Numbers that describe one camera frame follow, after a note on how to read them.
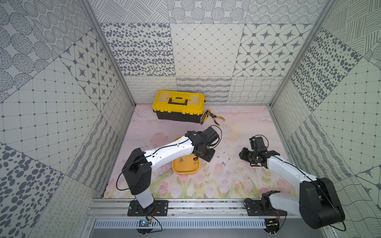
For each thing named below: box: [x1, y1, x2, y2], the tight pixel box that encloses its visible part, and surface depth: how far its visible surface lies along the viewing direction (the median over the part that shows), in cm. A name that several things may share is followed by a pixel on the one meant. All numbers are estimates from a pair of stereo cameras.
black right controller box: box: [263, 218, 280, 234], surface depth 73 cm
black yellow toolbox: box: [151, 89, 205, 123], surface depth 101 cm
